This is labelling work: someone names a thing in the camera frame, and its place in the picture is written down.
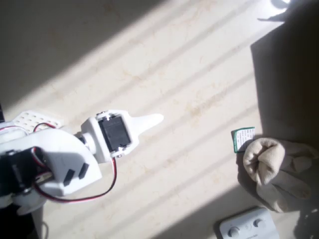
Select white perforated plate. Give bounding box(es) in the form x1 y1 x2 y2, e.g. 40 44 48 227
13 109 68 130

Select green bordered paper label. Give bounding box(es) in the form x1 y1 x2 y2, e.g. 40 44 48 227
231 126 256 153

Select black flat object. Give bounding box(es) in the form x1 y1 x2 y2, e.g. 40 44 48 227
0 206 35 239

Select white device with round knobs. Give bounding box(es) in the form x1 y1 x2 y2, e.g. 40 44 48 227
214 206 280 239

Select long red black servo cable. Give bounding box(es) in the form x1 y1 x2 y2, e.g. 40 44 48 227
33 158 118 204

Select short red black cable loop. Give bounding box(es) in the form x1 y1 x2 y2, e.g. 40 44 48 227
33 122 57 133

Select black tangled cable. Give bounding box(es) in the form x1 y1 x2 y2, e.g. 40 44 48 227
294 209 319 239

